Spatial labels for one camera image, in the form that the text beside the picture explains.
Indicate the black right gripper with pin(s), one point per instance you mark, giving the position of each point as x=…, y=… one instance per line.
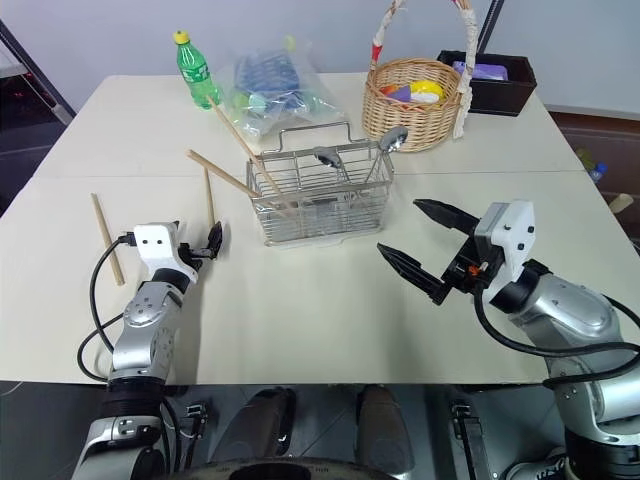
x=462, y=272

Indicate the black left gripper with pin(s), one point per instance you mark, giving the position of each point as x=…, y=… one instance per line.
x=195, y=251

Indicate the wooden chopstick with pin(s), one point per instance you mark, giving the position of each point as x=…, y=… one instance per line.
x=220, y=171
x=235, y=134
x=106, y=237
x=210, y=197

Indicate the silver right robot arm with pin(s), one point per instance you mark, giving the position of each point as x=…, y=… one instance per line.
x=575, y=310

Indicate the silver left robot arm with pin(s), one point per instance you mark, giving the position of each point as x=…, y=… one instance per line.
x=142, y=325

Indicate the metal spoon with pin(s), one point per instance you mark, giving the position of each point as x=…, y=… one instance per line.
x=394, y=138
x=329, y=157

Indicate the yellow toy in wicker basket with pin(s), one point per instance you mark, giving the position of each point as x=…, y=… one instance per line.
x=427, y=90

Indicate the purple orange toy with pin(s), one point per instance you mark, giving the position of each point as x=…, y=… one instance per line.
x=397, y=92

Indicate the black rectangular box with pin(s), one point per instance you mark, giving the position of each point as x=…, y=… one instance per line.
x=500, y=97

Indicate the clear plastic bag blue contents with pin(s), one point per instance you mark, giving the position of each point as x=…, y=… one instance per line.
x=272, y=85

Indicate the green plastic soda bottle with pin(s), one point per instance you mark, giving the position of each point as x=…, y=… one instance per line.
x=197, y=72

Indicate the purple pack in black box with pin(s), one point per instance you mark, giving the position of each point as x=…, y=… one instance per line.
x=482, y=71

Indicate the small blue capped bottle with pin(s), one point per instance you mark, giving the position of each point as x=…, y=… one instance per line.
x=598, y=171

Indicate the black slanted rod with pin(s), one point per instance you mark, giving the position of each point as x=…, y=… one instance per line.
x=490, y=25

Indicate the black slanted metal stand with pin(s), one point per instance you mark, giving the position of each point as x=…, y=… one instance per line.
x=35, y=70

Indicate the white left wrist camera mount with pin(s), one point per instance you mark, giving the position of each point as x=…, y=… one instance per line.
x=157, y=242

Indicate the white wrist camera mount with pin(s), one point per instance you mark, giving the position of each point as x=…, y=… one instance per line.
x=157, y=242
x=515, y=230

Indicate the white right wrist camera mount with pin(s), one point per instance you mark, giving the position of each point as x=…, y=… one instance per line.
x=515, y=230

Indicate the black table bracket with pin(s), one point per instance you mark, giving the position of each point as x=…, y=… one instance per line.
x=465, y=435
x=194, y=420

